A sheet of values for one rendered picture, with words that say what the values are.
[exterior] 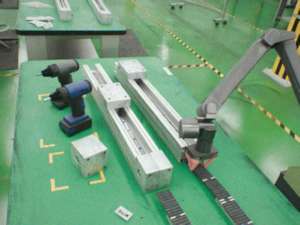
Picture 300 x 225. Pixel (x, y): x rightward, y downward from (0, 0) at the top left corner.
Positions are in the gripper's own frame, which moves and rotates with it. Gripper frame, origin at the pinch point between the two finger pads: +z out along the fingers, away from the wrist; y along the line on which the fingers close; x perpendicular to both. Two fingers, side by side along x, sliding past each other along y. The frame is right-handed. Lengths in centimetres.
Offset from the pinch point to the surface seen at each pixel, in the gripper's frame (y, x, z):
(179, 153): 4.6, -7.0, -1.9
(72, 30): 11, -174, 2
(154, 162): 19.2, -0.4, -7.5
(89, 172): 39.1, -10.0, 0.1
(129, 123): 16.6, -29.5, -3.4
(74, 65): 33, -60, -18
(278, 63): -269, -186, 58
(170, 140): 4.9, -14.2, -2.8
